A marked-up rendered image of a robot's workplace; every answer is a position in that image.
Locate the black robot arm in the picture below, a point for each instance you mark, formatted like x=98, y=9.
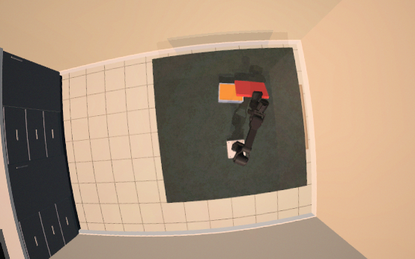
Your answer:
x=255, y=121

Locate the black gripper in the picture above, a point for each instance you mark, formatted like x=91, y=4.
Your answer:
x=256, y=96

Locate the red lid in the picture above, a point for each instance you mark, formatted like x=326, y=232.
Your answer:
x=245, y=88

